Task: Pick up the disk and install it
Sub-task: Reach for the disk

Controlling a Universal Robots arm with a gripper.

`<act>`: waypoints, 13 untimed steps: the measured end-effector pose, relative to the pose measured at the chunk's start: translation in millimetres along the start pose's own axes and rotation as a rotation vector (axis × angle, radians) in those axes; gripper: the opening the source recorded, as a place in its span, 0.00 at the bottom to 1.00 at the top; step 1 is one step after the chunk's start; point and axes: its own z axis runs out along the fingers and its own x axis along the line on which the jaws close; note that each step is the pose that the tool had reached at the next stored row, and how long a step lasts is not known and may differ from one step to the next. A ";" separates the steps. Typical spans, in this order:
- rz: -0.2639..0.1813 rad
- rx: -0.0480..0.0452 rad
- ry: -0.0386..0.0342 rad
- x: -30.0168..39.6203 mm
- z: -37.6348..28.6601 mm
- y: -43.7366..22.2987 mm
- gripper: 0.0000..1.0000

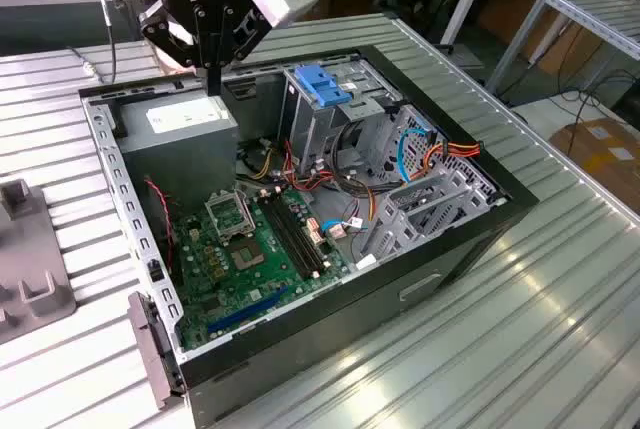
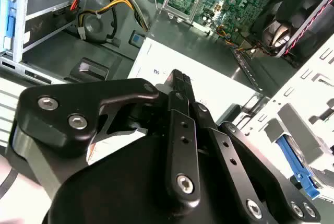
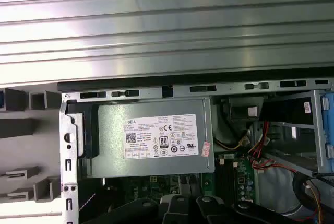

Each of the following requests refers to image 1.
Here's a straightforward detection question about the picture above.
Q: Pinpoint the grey power supply unit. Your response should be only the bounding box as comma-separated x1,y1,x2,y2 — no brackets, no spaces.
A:
115,88,240,210

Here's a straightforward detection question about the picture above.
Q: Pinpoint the black PC case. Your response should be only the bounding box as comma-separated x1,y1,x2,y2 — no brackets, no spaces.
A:
78,43,540,428

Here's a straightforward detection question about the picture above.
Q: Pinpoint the black RAM slot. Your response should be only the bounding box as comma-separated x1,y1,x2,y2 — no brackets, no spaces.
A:
271,192,323,279
277,191,330,278
264,193,316,280
258,194,310,281

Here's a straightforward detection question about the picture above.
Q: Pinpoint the grey optical drive cage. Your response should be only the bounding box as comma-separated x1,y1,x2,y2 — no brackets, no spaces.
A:
277,61,406,175

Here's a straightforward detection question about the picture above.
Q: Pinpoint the metal locking lever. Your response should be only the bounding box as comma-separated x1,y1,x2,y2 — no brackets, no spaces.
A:
233,187,251,230

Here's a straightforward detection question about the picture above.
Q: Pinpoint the short blue wire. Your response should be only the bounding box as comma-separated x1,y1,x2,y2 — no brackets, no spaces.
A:
319,217,370,240

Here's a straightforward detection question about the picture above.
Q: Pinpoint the brown cardboard box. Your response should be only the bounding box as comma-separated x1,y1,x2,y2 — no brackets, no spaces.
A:
548,117,640,200

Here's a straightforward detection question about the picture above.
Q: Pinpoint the green motherboard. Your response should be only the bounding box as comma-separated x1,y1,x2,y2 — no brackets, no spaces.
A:
169,183,351,353

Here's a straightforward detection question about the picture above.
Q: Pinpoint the red black twisted wire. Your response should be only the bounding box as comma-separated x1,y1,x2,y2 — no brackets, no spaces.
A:
143,176,177,270

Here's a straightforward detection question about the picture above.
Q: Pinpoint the orange yellow power wire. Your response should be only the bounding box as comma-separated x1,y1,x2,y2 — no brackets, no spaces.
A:
422,140,487,181

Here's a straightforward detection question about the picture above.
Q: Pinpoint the grey plastic card retainer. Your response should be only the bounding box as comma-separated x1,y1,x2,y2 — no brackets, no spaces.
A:
127,291,187,410

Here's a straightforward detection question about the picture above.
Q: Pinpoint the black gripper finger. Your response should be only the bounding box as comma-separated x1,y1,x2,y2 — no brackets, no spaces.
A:
138,0,215,98
213,6,274,98

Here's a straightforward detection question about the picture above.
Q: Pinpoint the metal socket cover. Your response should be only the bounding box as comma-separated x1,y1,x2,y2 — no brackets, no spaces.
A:
203,189,253,243

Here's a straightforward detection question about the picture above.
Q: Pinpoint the grey parts rack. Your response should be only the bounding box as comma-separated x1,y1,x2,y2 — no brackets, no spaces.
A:
0,178,77,345

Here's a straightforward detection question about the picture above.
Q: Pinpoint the grey metal disk bay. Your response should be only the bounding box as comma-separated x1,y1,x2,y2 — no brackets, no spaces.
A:
360,168,504,273

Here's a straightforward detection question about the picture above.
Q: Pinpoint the blue expansion slot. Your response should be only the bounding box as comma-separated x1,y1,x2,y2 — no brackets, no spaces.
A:
206,284,290,335

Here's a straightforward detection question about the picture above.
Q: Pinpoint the yellow wire bundle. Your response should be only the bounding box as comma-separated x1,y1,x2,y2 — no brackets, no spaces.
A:
243,141,279,181

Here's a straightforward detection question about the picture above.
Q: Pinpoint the metal slat shelf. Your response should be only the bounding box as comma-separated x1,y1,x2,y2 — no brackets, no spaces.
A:
485,0,640,95

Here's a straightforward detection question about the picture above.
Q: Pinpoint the red orange wire bundle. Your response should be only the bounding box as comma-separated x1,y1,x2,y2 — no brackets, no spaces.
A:
279,137,335,196

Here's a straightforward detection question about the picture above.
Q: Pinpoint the blue plastic cage latch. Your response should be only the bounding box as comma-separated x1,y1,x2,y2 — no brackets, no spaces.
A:
294,64,352,108

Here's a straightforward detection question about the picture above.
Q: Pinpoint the brown cardboard sheet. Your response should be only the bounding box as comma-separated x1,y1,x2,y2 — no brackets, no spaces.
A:
477,0,604,78

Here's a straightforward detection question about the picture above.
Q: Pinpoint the blue data wire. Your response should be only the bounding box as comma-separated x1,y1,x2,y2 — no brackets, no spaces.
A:
398,116,439,185

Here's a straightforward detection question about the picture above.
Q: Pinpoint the black wire bundle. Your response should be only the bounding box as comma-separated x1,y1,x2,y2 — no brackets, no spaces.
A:
329,118,396,198

